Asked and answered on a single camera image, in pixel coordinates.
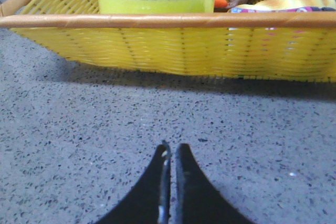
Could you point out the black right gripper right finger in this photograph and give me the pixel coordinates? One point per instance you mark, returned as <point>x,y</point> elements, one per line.
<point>198,201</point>

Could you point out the yellow woven basket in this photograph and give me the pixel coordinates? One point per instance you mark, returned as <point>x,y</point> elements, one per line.
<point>278,46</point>

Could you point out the colourful snack packet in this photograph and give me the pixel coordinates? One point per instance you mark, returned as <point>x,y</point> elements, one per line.
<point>236,10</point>

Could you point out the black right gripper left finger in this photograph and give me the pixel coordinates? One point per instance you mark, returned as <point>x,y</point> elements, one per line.
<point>149,199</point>

